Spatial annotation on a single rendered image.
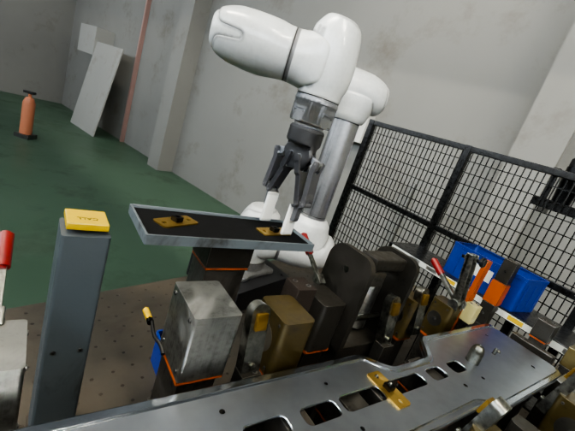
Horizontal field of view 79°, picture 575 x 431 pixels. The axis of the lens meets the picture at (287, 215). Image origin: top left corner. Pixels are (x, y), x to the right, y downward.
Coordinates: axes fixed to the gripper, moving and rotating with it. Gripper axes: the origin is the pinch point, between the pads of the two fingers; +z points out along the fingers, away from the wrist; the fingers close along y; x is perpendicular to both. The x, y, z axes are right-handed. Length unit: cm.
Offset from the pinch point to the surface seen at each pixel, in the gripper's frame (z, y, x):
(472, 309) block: 15, 32, 60
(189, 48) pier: -67, -462, 203
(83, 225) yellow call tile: 4.5, -3.2, -37.9
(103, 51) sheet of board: -25, -697, 162
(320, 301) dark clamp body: 12.2, 16.6, 2.6
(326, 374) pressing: 20.2, 26.8, -2.9
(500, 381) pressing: 20, 47, 39
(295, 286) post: 10.3, 12.7, -2.1
